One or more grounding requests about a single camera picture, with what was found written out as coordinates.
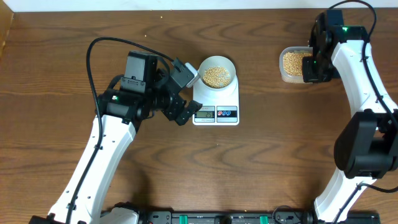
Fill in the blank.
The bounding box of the pile of soybeans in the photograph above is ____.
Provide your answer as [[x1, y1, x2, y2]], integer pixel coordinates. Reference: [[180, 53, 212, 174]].
[[203, 67, 231, 88]]

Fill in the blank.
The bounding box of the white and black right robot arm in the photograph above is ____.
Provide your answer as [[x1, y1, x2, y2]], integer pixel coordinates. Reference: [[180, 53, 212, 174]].
[[302, 8, 397, 223]]

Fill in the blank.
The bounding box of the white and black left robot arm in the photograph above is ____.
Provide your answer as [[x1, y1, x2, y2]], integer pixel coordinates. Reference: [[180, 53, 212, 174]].
[[30, 51, 202, 224]]

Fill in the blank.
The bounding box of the white digital kitchen scale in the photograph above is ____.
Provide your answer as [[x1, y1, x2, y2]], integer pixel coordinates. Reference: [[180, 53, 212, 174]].
[[192, 75, 240, 126]]

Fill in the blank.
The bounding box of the white round bowl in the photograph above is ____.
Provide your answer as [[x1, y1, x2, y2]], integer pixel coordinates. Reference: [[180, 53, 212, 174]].
[[198, 55, 238, 90]]

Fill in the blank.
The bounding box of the clear plastic container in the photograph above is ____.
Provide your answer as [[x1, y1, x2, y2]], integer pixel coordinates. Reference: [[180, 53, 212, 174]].
[[279, 47, 313, 84]]

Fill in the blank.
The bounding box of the brown cardboard sheet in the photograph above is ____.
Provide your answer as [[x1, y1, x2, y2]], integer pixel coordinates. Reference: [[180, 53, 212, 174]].
[[0, 0, 14, 55]]

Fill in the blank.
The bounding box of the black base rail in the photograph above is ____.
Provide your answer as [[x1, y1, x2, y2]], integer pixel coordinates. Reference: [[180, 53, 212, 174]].
[[99, 211, 382, 224]]

